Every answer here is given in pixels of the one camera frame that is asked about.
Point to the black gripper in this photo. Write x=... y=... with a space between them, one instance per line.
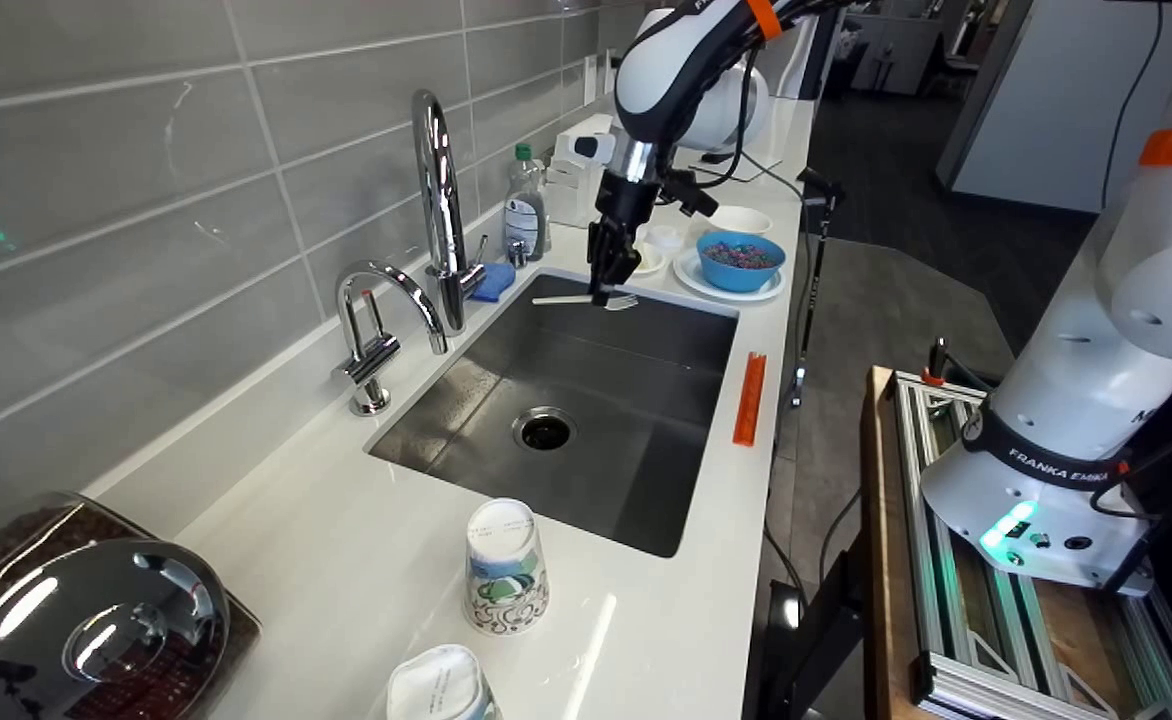
x=626 y=200

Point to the cream plastic fork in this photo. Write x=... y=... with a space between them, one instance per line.
x=571 y=303

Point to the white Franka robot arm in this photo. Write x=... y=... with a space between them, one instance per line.
x=1076 y=386

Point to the large white cup lid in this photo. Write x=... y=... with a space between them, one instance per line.
x=745 y=213

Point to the patterned paper cup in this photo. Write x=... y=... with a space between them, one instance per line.
x=440 y=685
x=504 y=573

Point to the white plate under bowl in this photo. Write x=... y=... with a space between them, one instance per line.
x=688 y=279

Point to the green cap soap bottle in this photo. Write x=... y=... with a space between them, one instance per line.
x=520 y=223

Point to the stainless steel sink basin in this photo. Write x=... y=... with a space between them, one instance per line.
x=608 y=373

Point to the blue sponge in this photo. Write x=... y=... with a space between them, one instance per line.
x=491 y=282

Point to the blue bowl with beads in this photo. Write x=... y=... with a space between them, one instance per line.
x=741 y=260

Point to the tall chrome faucet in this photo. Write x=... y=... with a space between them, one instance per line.
x=440 y=200

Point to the round metal sink drain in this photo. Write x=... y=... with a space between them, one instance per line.
x=546 y=429

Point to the orange strip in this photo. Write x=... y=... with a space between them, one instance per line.
x=749 y=400

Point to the small chrome faucet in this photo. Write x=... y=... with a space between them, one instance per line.
x=369 y=349

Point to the wooden cart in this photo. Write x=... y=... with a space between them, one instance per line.
x=886 y=563

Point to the white background cabinet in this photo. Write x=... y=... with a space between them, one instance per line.
x=1010 y=107

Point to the black tripod leg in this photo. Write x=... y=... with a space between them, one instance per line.
x=811 y=642

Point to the shiny round pan lid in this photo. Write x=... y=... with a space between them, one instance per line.
x=88 y=632

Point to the black camera stand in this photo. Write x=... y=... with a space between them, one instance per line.
x=819 y=200

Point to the aluminium rail frame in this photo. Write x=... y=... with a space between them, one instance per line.
x=939 y=586

